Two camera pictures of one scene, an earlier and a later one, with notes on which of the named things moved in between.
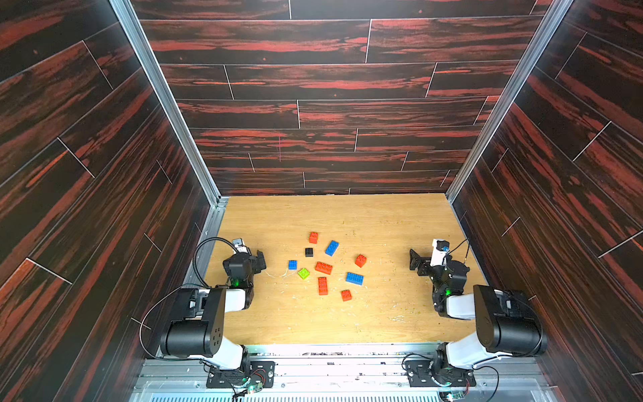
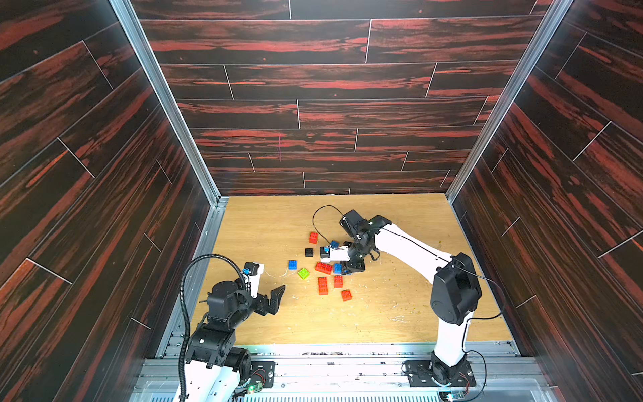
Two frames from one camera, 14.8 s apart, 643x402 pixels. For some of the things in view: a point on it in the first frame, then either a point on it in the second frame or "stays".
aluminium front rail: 334,373 stays
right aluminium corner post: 531,55 stays
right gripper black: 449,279 to 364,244
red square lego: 346,295 stays
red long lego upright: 322,286 stays
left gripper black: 254,263 to 273,301
